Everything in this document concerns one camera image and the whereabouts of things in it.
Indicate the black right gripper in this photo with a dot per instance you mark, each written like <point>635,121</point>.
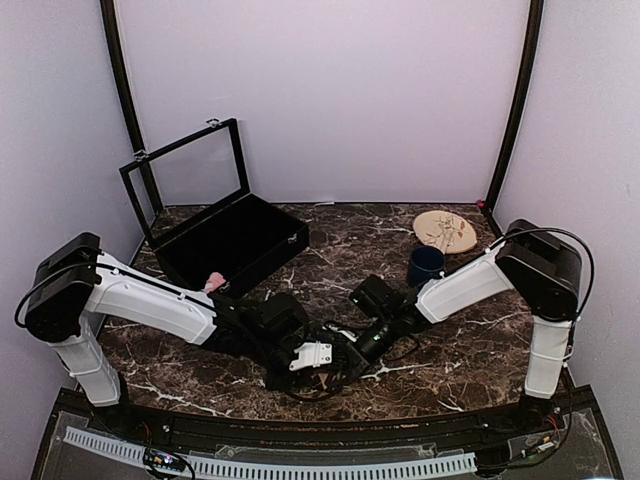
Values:
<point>356,361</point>

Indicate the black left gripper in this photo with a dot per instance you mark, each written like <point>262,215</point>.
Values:
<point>303,379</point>

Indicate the pink teal patterned sock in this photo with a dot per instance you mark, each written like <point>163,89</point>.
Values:
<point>214,282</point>

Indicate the brown argyle sock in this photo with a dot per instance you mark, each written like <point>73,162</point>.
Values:
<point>326,381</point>

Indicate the black storage box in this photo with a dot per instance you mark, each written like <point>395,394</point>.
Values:
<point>245,242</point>

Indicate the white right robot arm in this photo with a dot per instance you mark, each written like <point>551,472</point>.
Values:
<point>536,262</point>

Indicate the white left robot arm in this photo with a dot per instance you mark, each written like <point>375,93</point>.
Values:
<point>80,279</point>

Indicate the dark blue cup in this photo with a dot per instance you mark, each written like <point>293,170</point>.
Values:
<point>425,263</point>

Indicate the black box glass lid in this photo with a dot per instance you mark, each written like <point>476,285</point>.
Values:
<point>205,168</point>

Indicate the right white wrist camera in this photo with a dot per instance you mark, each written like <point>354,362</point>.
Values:
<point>350,335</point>

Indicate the white slotted cable duct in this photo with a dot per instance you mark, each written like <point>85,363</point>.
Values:
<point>269,465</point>

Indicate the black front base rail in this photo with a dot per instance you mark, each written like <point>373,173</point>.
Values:
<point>487,429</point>

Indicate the right black frame post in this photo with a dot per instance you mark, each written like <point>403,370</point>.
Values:
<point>533,27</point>

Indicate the black frame post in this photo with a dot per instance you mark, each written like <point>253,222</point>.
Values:
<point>533,27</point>
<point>120,75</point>

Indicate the left black frame post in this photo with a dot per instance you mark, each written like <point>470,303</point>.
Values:
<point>120,75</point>

